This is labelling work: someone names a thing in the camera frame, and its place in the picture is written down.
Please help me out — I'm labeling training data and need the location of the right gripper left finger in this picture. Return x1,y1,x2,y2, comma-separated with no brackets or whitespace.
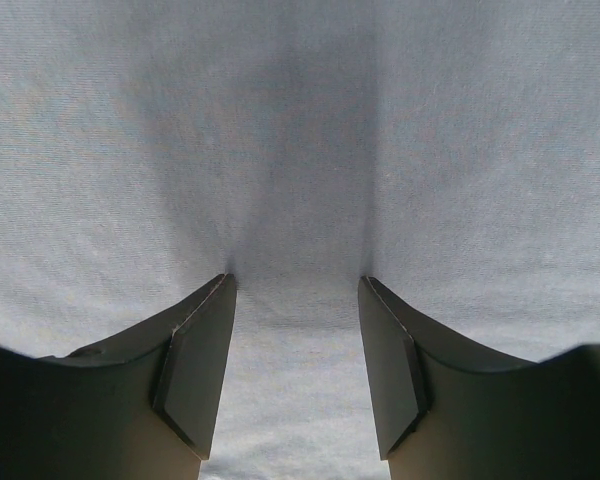
0,274,237,479

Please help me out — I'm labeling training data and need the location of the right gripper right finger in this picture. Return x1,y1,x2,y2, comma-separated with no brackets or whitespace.
358,276,600,479

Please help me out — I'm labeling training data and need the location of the blue-grey t shirt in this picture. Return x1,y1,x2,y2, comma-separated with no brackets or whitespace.
0,1,600,479

